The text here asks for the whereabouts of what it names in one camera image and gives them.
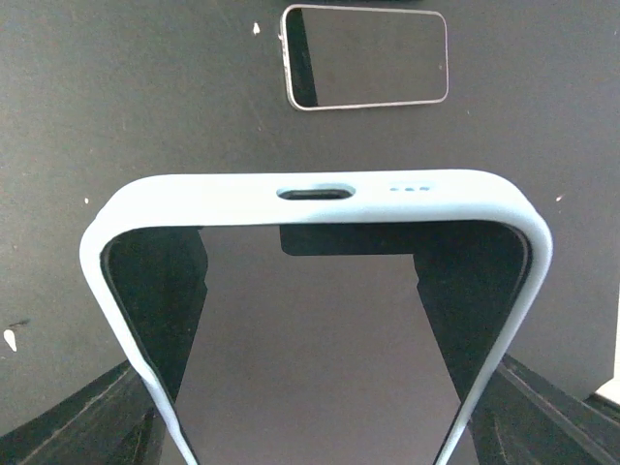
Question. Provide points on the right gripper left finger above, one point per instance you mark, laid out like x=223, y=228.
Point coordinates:
x=112, y=420

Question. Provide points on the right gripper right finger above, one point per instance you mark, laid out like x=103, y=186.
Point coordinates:
x=522, y=418

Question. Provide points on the pink cased phone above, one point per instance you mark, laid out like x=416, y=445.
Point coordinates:
x=358, y=57

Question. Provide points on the blue cased phone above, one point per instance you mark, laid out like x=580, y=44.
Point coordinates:
x=316, y=318

